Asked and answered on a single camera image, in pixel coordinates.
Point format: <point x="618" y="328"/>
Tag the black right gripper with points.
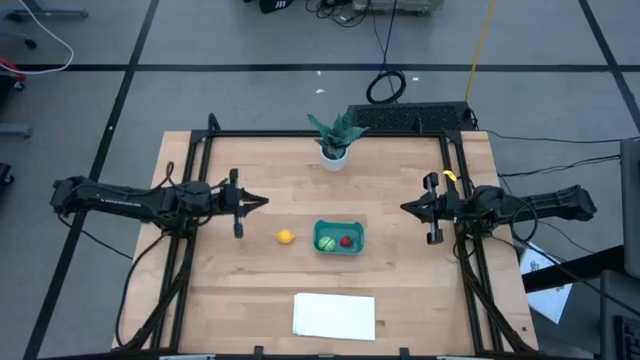
<point x="447" y="207"/>

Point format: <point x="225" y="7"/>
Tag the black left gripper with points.
<point x="227" y="199"/>

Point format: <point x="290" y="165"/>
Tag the yellow toy lemon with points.
<point x="285" y="236"/>

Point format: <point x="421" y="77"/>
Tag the red toy strawberry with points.
<point x="345" y="242"/>

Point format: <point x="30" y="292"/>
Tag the green toy lime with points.
<point x="327" y="244"/>

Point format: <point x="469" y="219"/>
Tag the teal tupperware container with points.
<point x="337" y="228"/>

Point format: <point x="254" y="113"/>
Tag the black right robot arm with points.
<point x="555" y="205"/>

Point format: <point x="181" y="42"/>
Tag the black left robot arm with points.
<point x="125" y="200"/>

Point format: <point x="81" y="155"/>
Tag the green plant in white pot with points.
<point x="334" y="160"/>

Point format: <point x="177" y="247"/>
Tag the white folded cloth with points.
<point x="334" y="317"/>

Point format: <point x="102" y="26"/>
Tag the white printed papers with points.
<point x="550" y="300"/>

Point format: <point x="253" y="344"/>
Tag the black beam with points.
<point x="590" y="265"/>

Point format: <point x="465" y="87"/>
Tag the person's black shoe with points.
<point x="276" y="5"/>

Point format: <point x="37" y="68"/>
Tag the grey equipment box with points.
<point x="400" y="5"/>

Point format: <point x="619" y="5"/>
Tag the grey cabinet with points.
<point x="631" y="210"/>

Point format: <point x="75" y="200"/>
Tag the black keyboard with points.
<point x="629" y="340"/>

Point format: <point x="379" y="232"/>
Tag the grey floor bar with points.
<point x="15" y="131"/>

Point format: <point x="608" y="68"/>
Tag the black floor object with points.
<point x="5" y="174"/>

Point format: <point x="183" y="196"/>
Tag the black caster wheel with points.
<point x="31" y="44"/>

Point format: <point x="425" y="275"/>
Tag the grey furniture foot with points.
<point x="55" y="12"/>

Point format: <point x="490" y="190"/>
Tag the black metal table frame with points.
<point x="280" y="133"/>

